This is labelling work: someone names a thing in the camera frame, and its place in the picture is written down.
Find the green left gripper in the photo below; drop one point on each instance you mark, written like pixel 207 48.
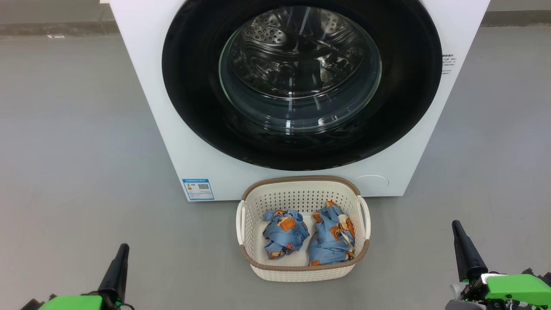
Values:
pixel 73 302

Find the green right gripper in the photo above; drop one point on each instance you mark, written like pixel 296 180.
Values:
pixel 516 288

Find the large blue printed garment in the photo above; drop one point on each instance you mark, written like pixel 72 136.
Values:
pixel 329 245

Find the small blue printed garment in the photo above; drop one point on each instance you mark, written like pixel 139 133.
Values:
pixel 282 234

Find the grey washing machine door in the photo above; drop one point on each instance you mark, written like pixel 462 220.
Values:
pixel 193 99

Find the white front-load washing machine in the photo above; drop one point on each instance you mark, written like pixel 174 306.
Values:
pixel 142 86

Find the blue energy label sticker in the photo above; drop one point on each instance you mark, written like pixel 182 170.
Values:
pixel 198 189

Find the round white filter cover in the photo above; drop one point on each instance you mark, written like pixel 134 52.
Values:
pixel 372 185

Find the cream perforated laundry basket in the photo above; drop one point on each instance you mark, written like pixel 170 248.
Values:
pixel 301 271

